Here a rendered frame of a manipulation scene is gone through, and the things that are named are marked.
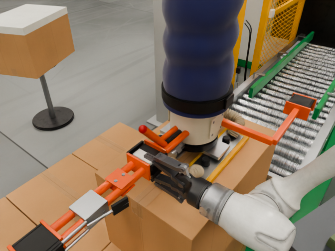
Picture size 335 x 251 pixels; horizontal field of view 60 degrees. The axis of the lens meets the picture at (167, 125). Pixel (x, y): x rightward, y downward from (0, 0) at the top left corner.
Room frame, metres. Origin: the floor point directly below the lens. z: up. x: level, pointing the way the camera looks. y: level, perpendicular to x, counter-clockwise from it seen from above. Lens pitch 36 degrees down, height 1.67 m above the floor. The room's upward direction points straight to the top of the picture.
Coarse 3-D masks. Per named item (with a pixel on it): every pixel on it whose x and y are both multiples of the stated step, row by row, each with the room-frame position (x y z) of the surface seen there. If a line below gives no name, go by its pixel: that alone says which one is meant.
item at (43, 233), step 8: (40, 224) 0.39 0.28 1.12; (32, 232) 0.37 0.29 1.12; (40, 232) 0.37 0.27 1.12; (48, 232) 0.37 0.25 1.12; (56, 232) 0.37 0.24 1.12; (24, 240) 0.35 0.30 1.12; (32, 240) 0.35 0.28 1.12; (40, 240) 0.35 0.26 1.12; (48, 240) 0.35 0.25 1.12; (56, 240) 0.35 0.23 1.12; (8, 248) 0.33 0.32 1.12; (16, 248) 0.33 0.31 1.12; (24, 248) 0.33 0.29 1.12; (32, 248) 0.33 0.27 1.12; (40, 248) 0.33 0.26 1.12; (48, 248) 0.33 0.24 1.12; (64, 248) 0.35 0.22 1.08
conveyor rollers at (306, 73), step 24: (312, 48) 2.92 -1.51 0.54; (288, 72) 2.35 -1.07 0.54; (312, 72) 2.33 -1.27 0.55; (264, 96) 1.92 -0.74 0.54; (288, 96) 1.91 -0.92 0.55; (312, 96) 1.96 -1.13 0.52; (264, 120) 1.63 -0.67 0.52; (312, 120) 1.62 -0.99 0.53; (288, 144) 1.36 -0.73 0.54; (288, 168) 1.17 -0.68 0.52
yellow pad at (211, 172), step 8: (224, 128) 0.91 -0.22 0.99; (224, 136) 0.82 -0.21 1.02; (232, 136) 0.85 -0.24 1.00; (240, 136) 0.85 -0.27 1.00; (232, 144) 0.81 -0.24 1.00; (240, 144) 0.81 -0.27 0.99; (200, 152) 0.77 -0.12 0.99; (232, 152) 0.77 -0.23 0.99; (192, 160) 0.73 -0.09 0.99; (200, 160) 0.72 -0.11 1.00; (208, 160) 0.70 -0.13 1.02; (216, 160) 0.72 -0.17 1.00; (224, 160) 0.73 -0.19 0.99; (208, 168) 0.69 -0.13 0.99; (216, 168) 0.69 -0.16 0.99; (208, 176) 0.65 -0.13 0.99; (216, 176) 0.67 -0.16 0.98
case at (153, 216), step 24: (264, 144) 0.83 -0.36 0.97; (120, 168) 0.71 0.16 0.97; (240, 168) 0.71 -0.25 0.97; (264, 168) 0.84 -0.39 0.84; (144, 192) 0.61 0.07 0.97; (240, 192) 0.67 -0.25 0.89; (120, 216) 0.63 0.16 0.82; (144, 216) 0.55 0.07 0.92; (168, 216) 0.52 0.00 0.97; (192, 216) 0.52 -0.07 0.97; (120, 240) 0.64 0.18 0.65; (144, 240) 0.56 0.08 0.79; (168, 240) 0.49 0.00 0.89; (192, 240) 0.44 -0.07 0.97; (216, 240) 0.57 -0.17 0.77
